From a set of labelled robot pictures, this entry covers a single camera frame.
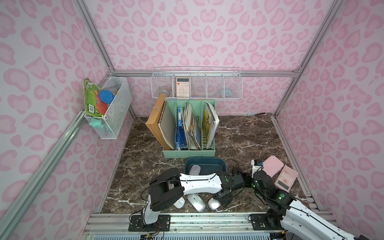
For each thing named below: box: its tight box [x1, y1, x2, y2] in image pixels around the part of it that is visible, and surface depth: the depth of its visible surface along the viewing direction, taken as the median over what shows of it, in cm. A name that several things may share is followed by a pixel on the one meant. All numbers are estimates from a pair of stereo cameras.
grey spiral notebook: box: [158, 101, 176, 150], surface depth 90 cm
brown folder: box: [158, 101, 176, 151], surface depth 90 cm
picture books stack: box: [181, 102, 202, 150], surface depth 89 cm
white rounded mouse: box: [189, 164, 201, 176], surface depth 91 cm
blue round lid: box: [99, 90, 115, 104], surface depth 77 cm
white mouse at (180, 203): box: [173, 196, 186, 209], surface depth 80 cm
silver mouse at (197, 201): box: [187, 193, 206, 213], surface depth 81 cm
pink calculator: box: [274, 165, 299, 193], surface depth 88 cm
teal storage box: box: [184, 157, 227, 174], surface depth 94 cm
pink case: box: [262, 155, 285, 178], surface depth 93 cm
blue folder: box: [175, 107, 188, 151], surface depth 92 cm
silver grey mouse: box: [208, 197, 221, 211], surface depth 81 cm
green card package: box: [83, 77, 109, 116], surface depth 72 cm
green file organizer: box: [162, 99, 216, 159], surface depth 94 cm
